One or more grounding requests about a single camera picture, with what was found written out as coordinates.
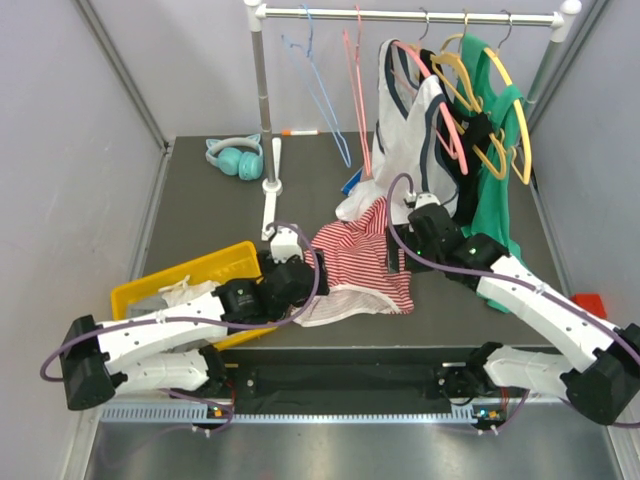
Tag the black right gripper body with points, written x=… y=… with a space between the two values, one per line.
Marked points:
x=410 y=238

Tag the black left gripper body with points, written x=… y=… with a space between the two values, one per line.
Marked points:
x=321 y=287

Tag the red white striped tank top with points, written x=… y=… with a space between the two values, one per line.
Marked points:
x=355 y=258

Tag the pink wire hanger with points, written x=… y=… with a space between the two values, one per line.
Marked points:
x=352 y=52

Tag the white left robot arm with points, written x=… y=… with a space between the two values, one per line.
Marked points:
x=172 y=348

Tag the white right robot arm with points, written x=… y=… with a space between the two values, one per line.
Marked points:
x=595 y=368

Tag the white navy-trimmed tank top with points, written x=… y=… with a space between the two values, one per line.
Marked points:
x=407 y=136

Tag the black tank top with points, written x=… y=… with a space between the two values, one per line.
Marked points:
x=470 y=175

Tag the pink plastic hanger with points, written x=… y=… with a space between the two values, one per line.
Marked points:
x=454 y=145

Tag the yellow hanger rear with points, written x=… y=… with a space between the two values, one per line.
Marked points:
x=525 y=172

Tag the yellow hanger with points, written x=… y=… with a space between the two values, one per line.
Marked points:
x=525 y=172
x=450 y=68

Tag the green tank top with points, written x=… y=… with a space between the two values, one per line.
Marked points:
x=492 y=213

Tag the yellow hanger front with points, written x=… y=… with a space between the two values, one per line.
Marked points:
x=450 y=68

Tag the blue box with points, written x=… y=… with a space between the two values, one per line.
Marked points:
x=352 y=182

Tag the yellow plastic bin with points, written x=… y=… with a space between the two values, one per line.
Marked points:
x=238 y=261

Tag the cream white cloth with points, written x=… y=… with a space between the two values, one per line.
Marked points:
x=183 y=292

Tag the white metal clothes rack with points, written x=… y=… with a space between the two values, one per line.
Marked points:
x=560 y=22

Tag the teal cat-ear headphones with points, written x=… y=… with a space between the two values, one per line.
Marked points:
x=237 y=156

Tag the orange white marker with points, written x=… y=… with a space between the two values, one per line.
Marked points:
x=300 y=132

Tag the red plastic block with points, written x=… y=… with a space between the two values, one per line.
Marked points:
x=591 y=302

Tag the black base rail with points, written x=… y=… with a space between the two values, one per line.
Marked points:
x=335 y=379

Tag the blue wire hanger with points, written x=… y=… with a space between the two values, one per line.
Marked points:
x=302 y=58

